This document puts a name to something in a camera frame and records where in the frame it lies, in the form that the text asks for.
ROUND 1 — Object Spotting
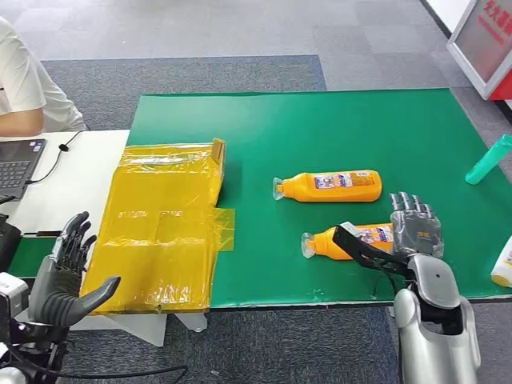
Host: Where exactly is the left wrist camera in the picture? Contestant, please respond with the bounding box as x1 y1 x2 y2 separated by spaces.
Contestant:
0 273 29 340

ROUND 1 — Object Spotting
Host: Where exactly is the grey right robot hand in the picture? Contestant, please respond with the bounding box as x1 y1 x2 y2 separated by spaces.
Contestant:
390 191 445 261

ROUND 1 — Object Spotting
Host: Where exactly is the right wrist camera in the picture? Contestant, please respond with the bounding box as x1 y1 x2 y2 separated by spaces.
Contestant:
332 221 409 274

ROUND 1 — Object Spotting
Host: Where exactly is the teal plastic bottle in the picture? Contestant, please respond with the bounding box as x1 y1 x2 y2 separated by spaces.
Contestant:
465 133 512 186

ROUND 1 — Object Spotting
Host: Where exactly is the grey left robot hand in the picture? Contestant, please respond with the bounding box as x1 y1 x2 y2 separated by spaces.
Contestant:
28 211 122 330

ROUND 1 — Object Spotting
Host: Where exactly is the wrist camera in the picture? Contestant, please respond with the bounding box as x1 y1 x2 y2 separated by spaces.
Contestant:
332 221 409 274
0 273 29 340

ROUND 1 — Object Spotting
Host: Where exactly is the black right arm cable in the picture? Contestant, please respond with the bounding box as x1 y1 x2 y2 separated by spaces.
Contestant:
371 271 402 301

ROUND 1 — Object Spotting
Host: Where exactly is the orange bottle with clear cap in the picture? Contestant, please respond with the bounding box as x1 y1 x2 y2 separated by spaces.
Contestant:
273 169 383 203
301 223 395 261

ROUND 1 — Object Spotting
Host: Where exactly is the green table mat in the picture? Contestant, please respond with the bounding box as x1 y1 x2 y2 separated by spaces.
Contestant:
127 88 512 310

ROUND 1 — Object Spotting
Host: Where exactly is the white table support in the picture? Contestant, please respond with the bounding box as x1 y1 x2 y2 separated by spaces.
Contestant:
69 312 209 348

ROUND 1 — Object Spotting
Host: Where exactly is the thin black desk cable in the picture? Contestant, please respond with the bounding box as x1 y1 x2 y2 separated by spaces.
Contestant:
26 130 83 186

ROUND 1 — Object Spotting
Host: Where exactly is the person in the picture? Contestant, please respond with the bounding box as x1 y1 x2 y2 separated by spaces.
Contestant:
0 15 88 138

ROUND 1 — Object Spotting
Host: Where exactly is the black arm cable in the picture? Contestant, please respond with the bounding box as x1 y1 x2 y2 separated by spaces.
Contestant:
0 344 189 382
371 271 402 301

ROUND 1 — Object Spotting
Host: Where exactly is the black device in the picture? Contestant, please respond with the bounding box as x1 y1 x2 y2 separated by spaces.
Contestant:
0 213 23 272

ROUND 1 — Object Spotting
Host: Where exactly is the red and white sign stand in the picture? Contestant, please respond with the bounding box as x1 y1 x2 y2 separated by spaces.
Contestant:
446 0 512 102

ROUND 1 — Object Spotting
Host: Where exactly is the yellow taped cardboard box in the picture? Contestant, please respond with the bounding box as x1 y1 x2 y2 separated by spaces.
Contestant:
80 138 236 314

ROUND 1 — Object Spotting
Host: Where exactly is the dark laptop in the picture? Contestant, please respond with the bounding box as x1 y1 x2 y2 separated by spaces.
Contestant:
0 138 48 205

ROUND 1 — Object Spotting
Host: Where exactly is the cream plastic bottle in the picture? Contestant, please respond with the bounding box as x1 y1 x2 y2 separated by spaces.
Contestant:
490 237 512 289

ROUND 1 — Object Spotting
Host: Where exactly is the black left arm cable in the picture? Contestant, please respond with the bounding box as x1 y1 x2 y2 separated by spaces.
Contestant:
0 344 189 382

